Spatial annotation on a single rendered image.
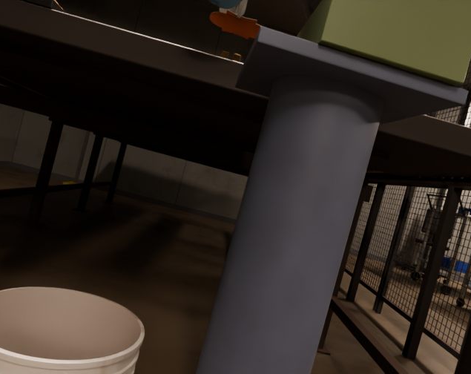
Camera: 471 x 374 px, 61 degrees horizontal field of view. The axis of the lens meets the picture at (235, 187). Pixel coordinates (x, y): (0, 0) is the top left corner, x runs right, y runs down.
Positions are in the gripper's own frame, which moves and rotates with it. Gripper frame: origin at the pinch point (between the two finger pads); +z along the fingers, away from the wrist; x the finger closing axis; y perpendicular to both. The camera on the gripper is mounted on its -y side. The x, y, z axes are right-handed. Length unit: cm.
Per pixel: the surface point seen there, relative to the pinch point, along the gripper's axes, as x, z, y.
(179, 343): -56, 106, -8
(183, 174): -500, 51, 3
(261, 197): 45, 39, -6
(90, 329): 14, 75, 17
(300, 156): 48, 32, -9
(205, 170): -499, 38, -28
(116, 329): 17, 73, 12
